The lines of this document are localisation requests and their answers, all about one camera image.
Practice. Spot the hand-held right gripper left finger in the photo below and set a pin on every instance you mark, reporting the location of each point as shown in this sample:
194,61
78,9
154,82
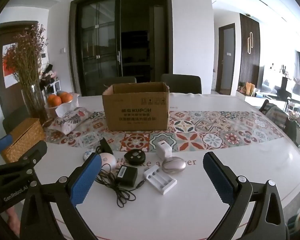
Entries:
86,180

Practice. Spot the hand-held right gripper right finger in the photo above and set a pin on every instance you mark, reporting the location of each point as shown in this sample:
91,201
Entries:
218,180

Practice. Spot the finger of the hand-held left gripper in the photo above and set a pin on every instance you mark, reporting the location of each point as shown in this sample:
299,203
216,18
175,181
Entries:
2,144
33,153

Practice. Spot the black bike light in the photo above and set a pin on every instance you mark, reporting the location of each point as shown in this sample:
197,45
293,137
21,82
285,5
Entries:
105,147

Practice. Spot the black computer mouse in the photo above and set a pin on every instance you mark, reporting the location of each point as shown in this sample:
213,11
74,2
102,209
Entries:
136,157

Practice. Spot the brown cardboard box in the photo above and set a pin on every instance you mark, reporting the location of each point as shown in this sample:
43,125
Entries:
135,105

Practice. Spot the person's left hand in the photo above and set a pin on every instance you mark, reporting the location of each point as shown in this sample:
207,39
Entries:
13,220

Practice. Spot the woven straw box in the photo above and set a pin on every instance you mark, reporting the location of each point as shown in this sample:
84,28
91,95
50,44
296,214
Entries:
22,140

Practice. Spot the small white blue gadget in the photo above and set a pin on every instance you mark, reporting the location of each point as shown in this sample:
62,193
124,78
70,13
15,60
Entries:
87,155

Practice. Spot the dark dining chair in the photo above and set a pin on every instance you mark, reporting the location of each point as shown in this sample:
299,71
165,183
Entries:
13,121
181,83

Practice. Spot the white round device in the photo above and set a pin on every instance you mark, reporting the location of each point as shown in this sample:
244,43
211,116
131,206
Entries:
108,161

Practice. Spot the silver computer mouse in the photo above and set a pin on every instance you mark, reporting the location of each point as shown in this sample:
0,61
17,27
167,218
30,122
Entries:
173,166

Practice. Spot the white fruit bowl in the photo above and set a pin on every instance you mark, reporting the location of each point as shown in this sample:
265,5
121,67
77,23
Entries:
51,110

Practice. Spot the patterned tile-print table runner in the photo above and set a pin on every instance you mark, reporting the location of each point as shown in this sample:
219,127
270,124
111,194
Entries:
202,135

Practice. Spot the glass vase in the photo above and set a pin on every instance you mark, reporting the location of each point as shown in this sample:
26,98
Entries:
35,105

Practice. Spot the floral fabric tissue cover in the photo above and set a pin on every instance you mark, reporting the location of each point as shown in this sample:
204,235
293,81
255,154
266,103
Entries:
72,120

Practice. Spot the orange fruit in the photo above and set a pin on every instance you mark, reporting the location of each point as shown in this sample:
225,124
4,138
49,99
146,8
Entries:
66,97
54,100

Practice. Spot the white battery charger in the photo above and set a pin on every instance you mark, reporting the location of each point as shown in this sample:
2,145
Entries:
160,179

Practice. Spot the white cube charger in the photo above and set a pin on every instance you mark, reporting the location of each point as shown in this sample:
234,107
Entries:
162,150

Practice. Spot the white shoe shelf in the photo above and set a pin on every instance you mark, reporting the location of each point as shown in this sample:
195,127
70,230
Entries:
51,82

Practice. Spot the red door poster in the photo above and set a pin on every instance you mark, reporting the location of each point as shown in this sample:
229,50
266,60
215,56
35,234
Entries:
8,67

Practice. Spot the chair draped with clothes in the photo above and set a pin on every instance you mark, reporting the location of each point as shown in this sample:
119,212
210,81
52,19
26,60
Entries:
275,116

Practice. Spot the dried flower bunch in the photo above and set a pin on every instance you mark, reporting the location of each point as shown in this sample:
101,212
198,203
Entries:
27,55

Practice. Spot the orange bag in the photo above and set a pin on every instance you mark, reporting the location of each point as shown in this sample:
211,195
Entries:
250,89

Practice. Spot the brown wooden door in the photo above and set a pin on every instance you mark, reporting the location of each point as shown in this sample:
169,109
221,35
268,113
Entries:
27,42

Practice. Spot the dark framed interior door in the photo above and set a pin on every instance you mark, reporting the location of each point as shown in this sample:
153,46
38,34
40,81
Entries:
226,60

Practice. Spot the dark glass sliding door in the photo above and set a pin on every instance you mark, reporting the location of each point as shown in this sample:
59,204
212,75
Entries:
100,37

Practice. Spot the white wall switch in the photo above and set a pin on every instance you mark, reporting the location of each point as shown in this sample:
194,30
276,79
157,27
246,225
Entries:
62,50

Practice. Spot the dark slatted wall panel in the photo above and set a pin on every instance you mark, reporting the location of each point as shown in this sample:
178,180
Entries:
243,62

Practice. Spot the gold wall ornament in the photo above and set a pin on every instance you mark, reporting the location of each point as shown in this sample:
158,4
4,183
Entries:
250,43

